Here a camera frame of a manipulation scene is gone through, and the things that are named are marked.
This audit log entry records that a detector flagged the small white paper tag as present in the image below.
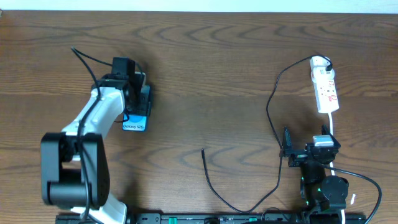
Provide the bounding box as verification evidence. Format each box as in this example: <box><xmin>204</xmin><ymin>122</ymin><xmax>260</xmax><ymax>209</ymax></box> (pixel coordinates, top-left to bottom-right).
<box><xmin>350</xmin><ymin>194</ymin><xmax>356</xmax><ymax>205</ymax></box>

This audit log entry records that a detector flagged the black charger cable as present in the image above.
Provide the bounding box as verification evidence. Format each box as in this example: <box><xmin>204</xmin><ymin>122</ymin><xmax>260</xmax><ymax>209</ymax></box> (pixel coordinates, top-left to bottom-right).
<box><xmin>201</xmin><ymin>54</ymin><xmax>334</xmax><ymax>215</ymax></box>

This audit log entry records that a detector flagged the blue Galaxy S25+ smartphone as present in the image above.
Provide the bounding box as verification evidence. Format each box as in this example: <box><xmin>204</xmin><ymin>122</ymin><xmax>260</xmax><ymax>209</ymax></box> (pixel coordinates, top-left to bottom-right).
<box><xmin>122</xmin><ymin>114</ymin><xmax>147</xmax><ymax>131</ymax></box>

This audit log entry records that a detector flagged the white power strip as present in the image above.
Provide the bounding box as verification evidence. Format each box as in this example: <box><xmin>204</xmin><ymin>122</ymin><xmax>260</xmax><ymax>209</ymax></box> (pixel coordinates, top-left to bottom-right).
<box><xmin>310</xmin><ymin>56</ymin><xmax>340</xmax><ymax>114</ymax></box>

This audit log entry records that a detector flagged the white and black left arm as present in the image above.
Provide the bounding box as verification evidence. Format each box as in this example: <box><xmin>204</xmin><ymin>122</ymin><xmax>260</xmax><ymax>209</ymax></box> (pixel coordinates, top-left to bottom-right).
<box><xmin>40</xmin><ymin>72</ymin><xmax>150</xmax><ymax>223</ymax></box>

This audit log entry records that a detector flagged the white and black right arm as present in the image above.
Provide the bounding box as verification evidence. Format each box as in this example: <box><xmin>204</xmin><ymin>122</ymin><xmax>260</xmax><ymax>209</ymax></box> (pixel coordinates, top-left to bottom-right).
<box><xmin>280</xmin><ymin>125</ymin><xmax>349</xmax><ymax>223</ymax></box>

